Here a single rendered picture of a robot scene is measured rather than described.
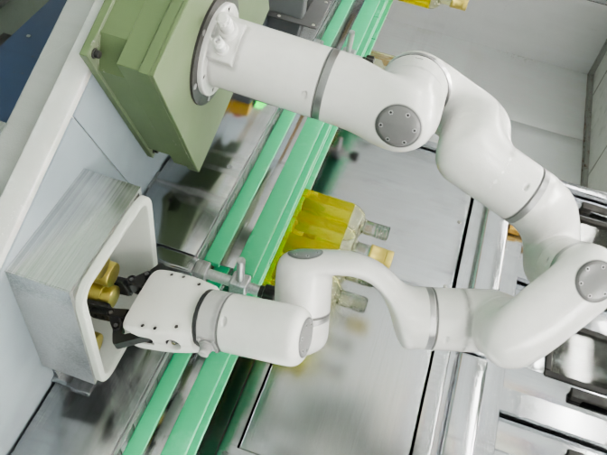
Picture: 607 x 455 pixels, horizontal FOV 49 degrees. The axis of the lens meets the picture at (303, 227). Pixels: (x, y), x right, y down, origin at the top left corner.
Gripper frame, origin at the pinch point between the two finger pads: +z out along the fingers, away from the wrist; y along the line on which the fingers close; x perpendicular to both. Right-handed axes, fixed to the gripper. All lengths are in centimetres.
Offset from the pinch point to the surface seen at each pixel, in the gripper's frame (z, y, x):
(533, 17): -18, 602, -317
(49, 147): -0.1, 3.7, 23.6
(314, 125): -12, 49, -9
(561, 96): -55, 551, -373
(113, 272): -2.3, 1.0, 4.8
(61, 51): 6.0, 17.8, 26.6
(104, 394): 0.8, -8.6, -11.9
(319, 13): -3, 82, -5
